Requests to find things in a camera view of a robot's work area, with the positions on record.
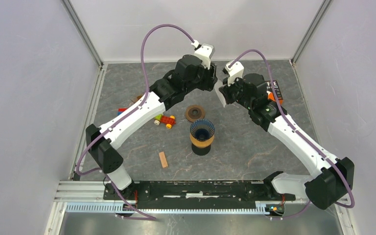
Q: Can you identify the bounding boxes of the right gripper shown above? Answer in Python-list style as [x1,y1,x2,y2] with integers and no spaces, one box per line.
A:
[219,74,254,110]

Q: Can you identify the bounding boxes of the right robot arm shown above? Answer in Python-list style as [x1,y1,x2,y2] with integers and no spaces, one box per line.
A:
[218,73,355,210]

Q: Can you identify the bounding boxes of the purple cable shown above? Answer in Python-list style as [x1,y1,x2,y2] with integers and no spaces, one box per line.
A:
[75,23,199,176]
[227,49,355,209]

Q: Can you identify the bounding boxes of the small wooden block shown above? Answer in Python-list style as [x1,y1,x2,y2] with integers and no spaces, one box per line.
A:
[159,152,168,168]

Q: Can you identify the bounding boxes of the orange black coffee filter box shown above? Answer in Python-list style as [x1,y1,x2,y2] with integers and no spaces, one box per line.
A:
[265,80,283,105]

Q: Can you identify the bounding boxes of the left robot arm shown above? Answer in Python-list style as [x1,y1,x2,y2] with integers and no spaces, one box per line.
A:
[86,54,217,200]

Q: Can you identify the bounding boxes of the blue red toy brick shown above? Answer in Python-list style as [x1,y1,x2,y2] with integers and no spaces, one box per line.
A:
[117,108,127,116]

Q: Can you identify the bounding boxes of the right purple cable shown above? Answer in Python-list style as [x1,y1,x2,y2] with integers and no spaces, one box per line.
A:
[227,49,355,209]

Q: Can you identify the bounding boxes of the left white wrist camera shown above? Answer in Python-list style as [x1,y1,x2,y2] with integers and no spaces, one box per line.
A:
[191,40,215,70]

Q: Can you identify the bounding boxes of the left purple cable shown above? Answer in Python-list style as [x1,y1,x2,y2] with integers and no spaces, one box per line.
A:
[75,23,199,176]

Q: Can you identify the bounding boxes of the colourful toy brick car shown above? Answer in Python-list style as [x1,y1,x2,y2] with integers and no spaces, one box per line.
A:
[154,114,176,129]

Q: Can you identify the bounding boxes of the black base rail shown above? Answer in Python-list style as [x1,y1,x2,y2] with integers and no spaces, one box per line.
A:
[121,180,296,210]

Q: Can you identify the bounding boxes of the blue ribbed plastic dripper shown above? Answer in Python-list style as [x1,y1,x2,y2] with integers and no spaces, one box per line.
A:
[189,119,215,141]

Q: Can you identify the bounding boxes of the light wooden ring holder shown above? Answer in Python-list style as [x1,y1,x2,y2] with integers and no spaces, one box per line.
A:
[189,135,215,149]

